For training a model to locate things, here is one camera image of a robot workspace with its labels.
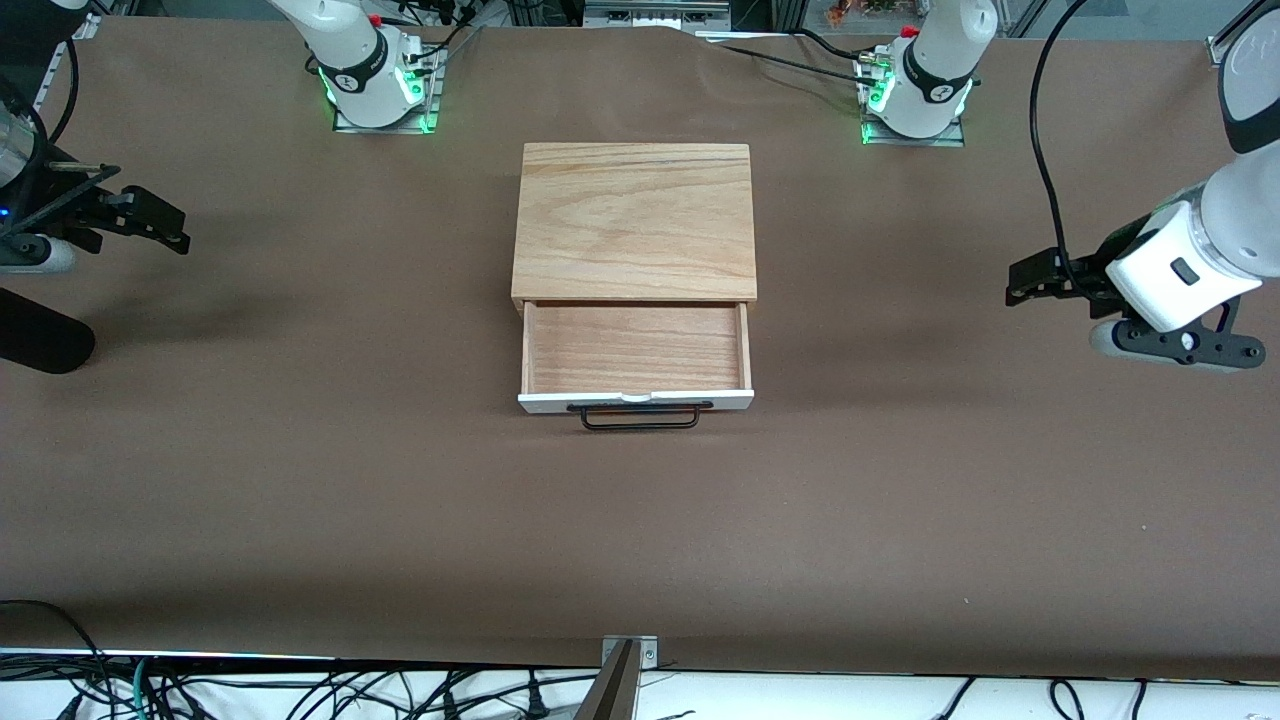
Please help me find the white-fronted wooden drawer with handle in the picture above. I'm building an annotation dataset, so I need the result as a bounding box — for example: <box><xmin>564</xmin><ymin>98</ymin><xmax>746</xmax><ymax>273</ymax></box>
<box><xmin>517</xmin><ymin>300</ymin><xmax>755</xmax><ymax>416</ymax></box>

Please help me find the black metal drawer handle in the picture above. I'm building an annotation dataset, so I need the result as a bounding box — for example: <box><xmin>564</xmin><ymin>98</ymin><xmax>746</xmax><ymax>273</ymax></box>
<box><xmin>567</xmin><ymin>401</ymin><xmax>715</xmax><ymax>432</ymax></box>

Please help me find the light wooden drawer cabinet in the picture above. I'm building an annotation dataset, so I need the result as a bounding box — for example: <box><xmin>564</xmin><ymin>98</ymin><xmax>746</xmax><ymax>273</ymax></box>
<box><xmin>511</xmin><ymin>142</ymin><xmax>758</xmax><ymax>316</ymax></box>

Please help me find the black cylindrical object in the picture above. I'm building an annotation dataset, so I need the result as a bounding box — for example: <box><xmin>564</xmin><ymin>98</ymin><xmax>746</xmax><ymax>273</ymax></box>
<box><xmin>0</xmin><ymin>288</ymin><xmax>96</xmax><ymax>376</ymax></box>

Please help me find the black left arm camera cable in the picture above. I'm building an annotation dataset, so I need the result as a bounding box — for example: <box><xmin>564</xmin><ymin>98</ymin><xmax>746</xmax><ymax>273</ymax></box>
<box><xmin>1030</xmin><ymin>0</ymin><xmax>1091</xmax><ymax>291</ymax></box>

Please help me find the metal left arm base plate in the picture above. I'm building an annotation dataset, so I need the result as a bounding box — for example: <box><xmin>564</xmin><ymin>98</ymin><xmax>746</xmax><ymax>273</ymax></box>
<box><xmin>862</xmin><ymin>55</ymin><xmax>967</xmax><ymax>148</ymax></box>

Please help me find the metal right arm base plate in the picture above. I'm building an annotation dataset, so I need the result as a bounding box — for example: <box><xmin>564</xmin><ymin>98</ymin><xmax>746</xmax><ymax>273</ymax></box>
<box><xmin>333</xmin><ymin>45</ymin><xmax>443</xmax><ymax>134</ymax></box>

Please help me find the aluminium frame structure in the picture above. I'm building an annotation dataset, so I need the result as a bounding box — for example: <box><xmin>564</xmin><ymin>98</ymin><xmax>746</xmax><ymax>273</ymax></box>
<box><xmin>500</xmin><ymin>0</ymin><xmax>811</xmax><ymax>31</ymax></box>

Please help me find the small metal mounting bracket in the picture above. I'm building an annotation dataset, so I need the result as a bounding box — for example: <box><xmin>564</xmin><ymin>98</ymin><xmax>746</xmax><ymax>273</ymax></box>
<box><xmin>603</xmin><ymin>635</ymin><xmax>659</xmax><ymax>669</ymax></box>

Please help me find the grey camera support bar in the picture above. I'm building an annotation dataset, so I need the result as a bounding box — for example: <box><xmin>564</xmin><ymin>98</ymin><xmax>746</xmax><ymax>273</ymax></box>
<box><xmin>572</xmin><ymin>640</ymin><xmax>641</xmax><ymax>720</ymax></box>

